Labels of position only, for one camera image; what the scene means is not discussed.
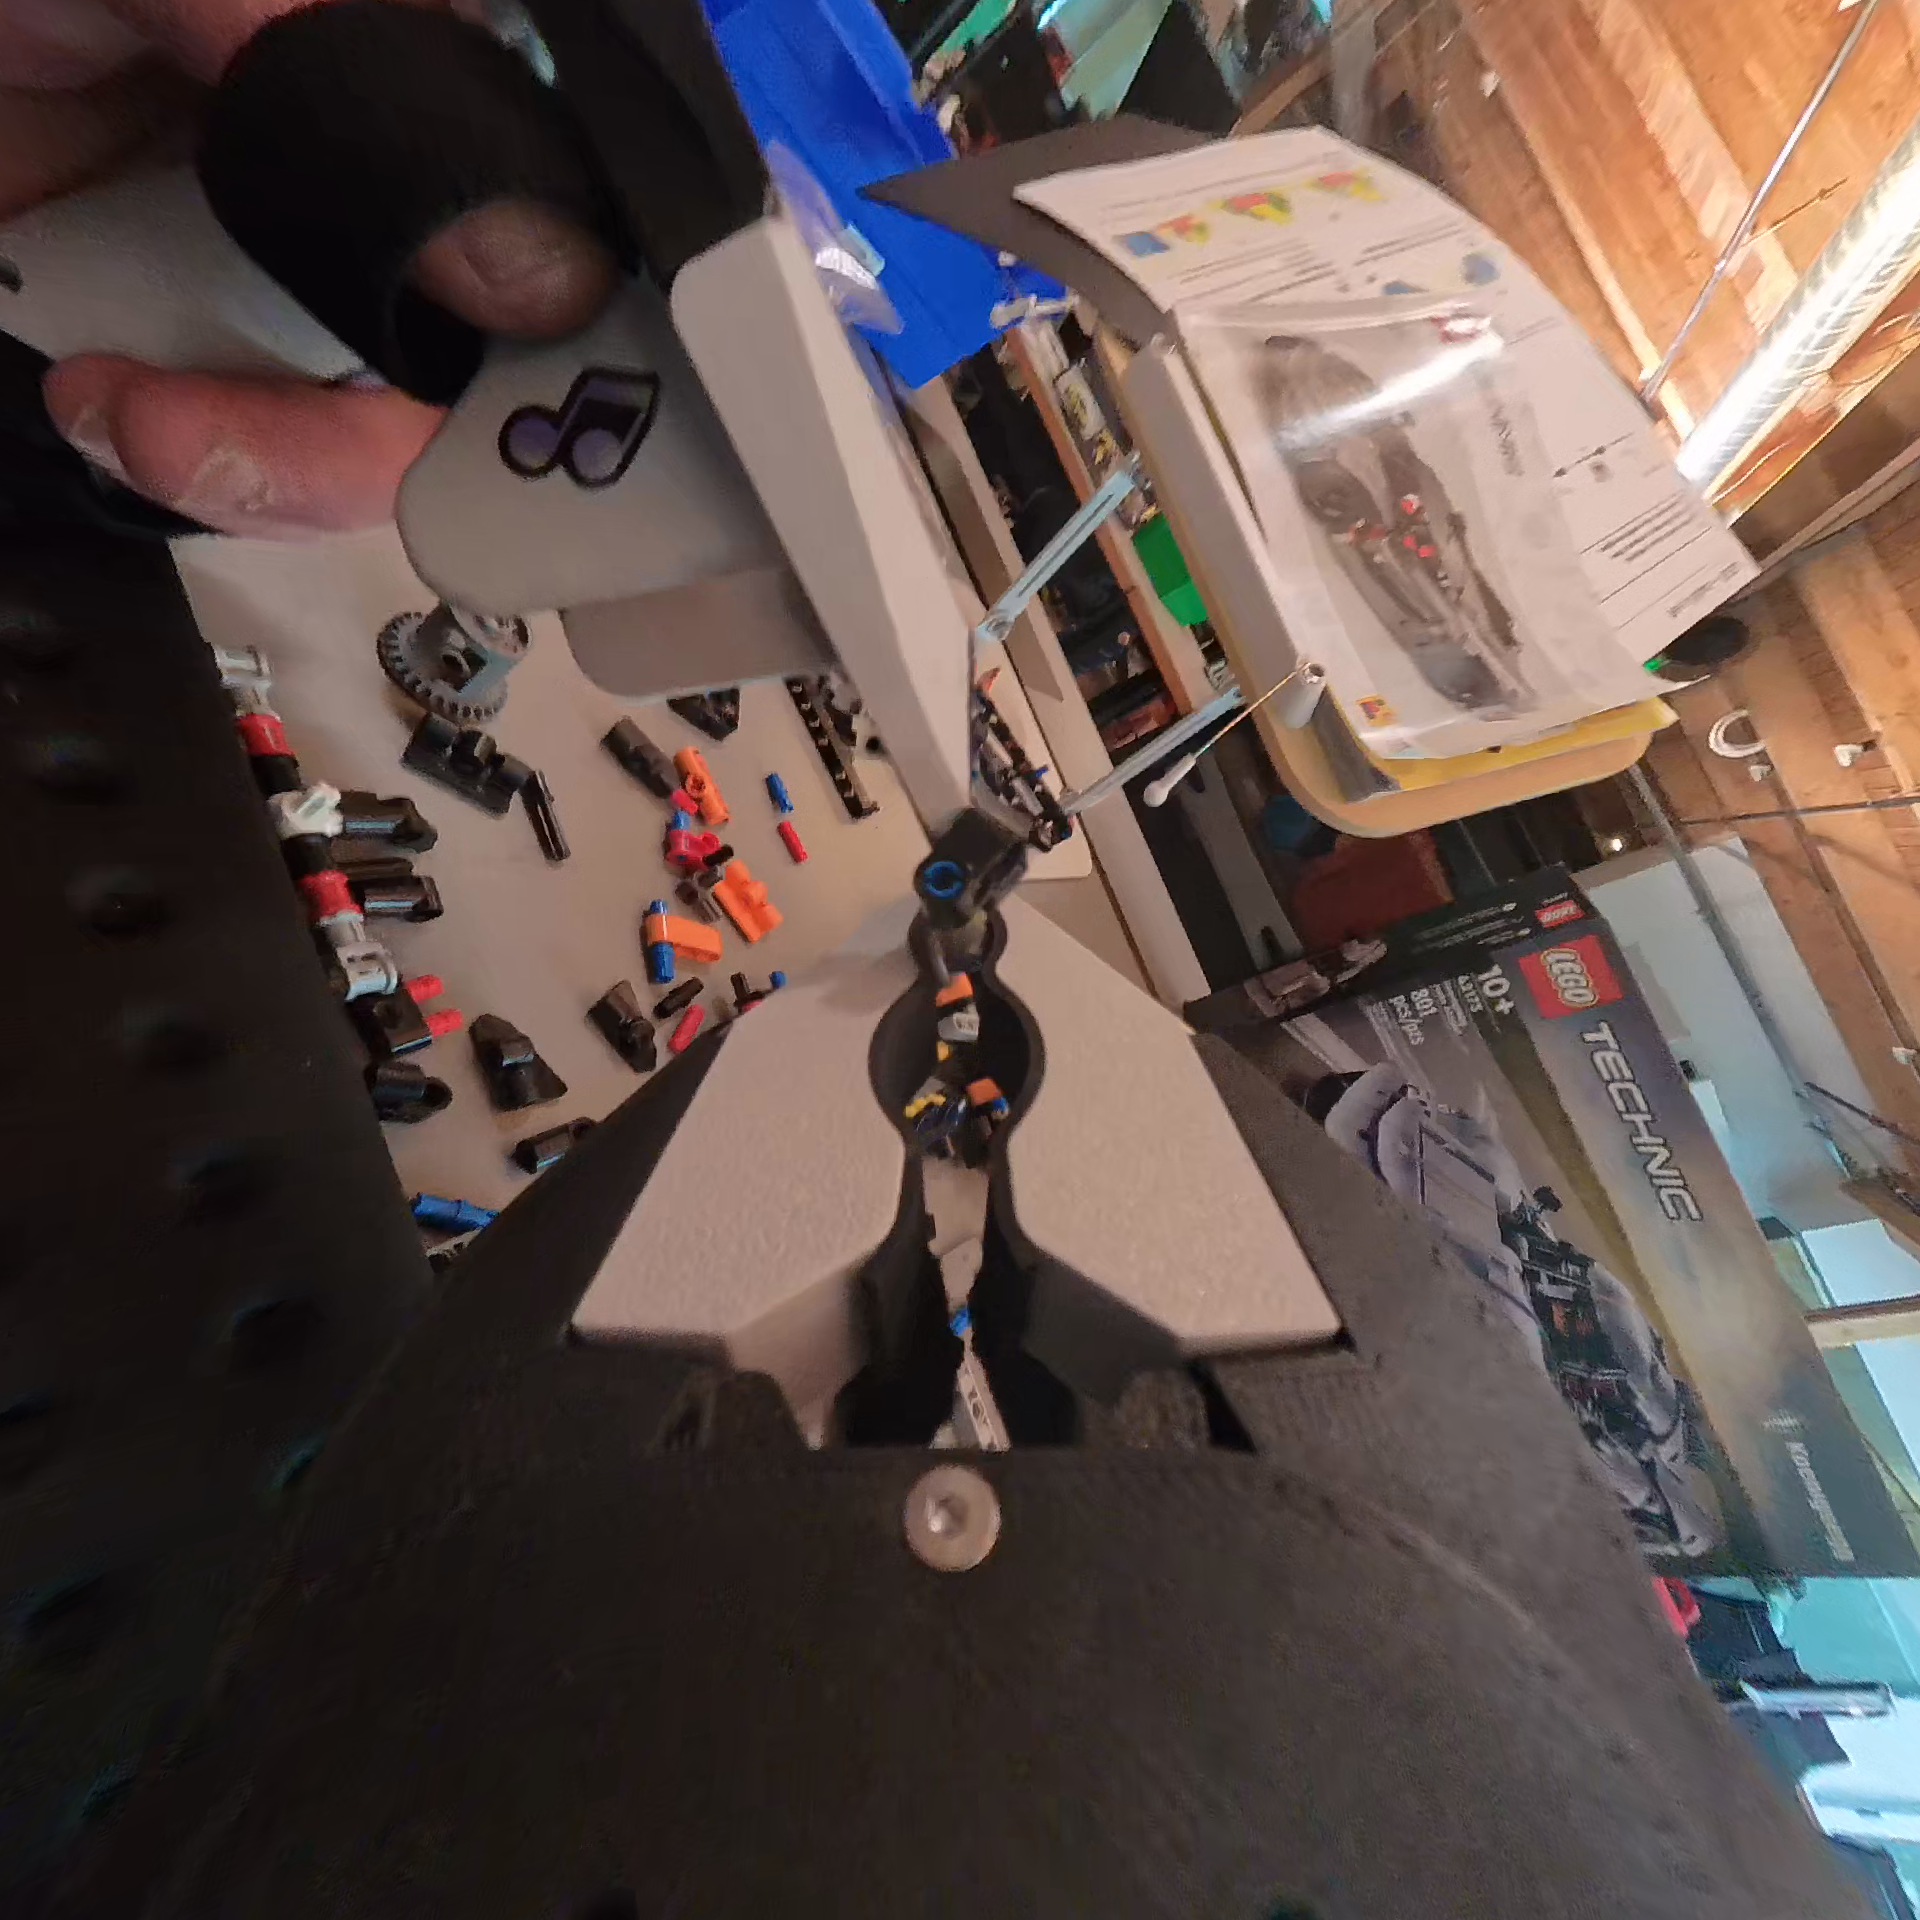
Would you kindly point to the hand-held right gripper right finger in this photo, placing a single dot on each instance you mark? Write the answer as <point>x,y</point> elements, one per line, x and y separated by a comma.
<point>1156,1185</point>

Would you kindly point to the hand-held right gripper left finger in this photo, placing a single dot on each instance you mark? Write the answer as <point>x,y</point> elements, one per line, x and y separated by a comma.
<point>766,1202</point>

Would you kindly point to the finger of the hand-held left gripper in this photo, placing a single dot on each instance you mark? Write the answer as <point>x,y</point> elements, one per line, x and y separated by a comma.
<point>842,493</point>

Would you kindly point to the grey lego gear assembly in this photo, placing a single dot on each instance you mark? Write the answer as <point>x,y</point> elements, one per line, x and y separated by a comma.
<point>450,658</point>

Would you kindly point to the black and red lego pin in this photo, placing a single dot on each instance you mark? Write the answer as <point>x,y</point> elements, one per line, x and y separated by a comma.
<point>681,1012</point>

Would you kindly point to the black lego wedge connector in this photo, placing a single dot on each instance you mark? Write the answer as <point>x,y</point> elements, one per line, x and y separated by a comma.
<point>514,1060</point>
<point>554,1145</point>
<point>619,1027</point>

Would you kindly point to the orange lego piece blue pin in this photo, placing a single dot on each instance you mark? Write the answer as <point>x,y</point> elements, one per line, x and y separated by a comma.
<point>693,939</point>

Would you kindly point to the black lego connector block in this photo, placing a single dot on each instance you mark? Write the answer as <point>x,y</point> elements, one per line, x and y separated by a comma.
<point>464,759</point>

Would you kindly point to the orange lego connector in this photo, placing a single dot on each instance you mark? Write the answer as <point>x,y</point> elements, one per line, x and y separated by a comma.
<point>703,783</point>

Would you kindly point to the flat orange lego piece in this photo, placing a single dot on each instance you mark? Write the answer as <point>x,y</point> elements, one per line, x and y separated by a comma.
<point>748,903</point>

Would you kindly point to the red lego connector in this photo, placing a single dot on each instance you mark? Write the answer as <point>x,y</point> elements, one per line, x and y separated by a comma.
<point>693,846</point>

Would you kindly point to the row of black lego connectors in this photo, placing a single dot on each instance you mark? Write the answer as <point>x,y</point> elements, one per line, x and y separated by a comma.
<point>381,817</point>

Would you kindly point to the lego set box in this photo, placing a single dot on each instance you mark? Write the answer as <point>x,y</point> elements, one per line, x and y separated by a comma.
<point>1573,1202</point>

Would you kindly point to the lego instruction booklet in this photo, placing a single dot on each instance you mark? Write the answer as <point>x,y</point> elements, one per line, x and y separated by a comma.
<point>1503,493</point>

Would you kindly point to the person's left hand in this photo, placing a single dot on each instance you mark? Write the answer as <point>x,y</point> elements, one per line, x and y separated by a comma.
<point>256,449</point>

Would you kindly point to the white book stand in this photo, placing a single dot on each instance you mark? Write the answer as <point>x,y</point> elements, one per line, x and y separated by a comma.
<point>1185,484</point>

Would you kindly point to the black card sheet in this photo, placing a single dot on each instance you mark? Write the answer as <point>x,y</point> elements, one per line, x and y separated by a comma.
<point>1025,194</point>

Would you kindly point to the blue plastic bin with label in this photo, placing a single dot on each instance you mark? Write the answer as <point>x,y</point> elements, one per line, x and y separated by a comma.
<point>842,89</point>

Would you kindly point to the black perforated panel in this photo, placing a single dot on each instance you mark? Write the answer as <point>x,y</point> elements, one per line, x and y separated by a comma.
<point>150,1048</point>

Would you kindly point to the ceiling light strip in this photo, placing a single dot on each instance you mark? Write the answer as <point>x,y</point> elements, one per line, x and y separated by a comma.
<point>1815,299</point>

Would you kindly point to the black lego frame with pins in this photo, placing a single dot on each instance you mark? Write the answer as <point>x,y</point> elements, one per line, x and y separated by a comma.
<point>842,750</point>

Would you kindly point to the large black lego frame assembly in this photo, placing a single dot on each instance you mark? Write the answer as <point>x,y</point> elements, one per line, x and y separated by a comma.
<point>1032,783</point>

